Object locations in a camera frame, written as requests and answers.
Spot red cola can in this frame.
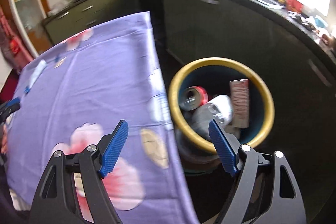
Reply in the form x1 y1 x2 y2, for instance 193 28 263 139
179 86 209 111

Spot blue white snack wrapper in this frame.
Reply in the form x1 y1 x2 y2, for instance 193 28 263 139
24 60 47 94

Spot glass sliding door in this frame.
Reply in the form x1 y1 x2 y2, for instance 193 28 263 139
8 0 52 58

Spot black bin with yellow rim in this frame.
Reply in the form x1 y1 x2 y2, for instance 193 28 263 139
168 57 274 176

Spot red cup on counter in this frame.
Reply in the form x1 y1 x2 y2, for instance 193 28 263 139
285 0 303 13

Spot purple floral tablecloth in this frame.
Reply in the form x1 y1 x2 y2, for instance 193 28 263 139
6 12 198 223

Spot red chair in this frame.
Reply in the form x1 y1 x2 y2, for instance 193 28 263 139
0 69 19 104

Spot green lower cabinets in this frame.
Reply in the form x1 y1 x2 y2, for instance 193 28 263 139
43 0 140 45

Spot red white milk carton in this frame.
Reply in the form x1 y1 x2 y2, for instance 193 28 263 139
230 79 249 128

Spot dark cabinet run under counter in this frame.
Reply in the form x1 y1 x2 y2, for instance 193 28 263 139
139 0 335 223

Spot white supplement bottle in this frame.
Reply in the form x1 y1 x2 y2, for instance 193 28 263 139
191 94 234 141

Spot person's left hand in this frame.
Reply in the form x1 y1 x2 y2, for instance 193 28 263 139
1 124 8 154

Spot red checkered apron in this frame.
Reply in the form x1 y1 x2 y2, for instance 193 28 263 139
0 9 33 75

